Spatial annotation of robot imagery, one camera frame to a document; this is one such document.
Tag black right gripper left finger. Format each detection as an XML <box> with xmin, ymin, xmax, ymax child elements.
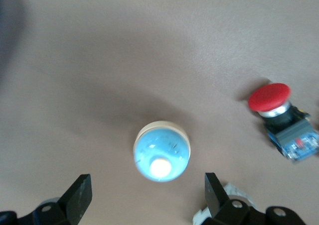
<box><xmin>0</xmin><ymin>174</ymin><xmax>93</xmax><ymax>225</ymax></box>

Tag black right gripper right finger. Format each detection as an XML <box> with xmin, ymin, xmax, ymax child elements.
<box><xmin>203</xmin><ymin>172</ymin><xmax>307</xmax><ymax>225</ymax></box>

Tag blue dome bell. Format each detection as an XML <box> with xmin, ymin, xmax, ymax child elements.
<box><xmin>133</xmin><ymin>120</ymin><xmax>192</xmax><ymax>183</ymax></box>

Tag white circuit breaker red levers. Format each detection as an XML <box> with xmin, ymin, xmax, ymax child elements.
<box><xmin>191</xmin><ymin>182</ymin><xmax>257</xmax><ymax>225</ymax></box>

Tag red mushroom push button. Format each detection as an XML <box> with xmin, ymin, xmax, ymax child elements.
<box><xmin>248</xmin><ymin>83</ymin><xmax>319</xmax><ymax>162</ymax></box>

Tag brown table mat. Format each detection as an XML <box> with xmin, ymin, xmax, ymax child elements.
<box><xmin>0</xmin><ymin>0</ymin><xmax>319</xmax><ymax>225</ymax></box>

